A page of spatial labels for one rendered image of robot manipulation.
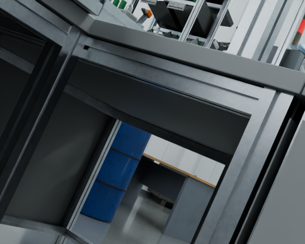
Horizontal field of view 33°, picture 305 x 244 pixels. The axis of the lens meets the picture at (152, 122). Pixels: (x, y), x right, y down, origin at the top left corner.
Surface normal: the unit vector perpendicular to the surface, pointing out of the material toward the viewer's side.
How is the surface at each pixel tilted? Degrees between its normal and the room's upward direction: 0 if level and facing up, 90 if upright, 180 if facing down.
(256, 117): 90
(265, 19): 90
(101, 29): 90
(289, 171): 90
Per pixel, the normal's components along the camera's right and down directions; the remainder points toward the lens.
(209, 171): 0.41, 0.12
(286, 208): -0.53, -0.30
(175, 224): 0.63, 0.23
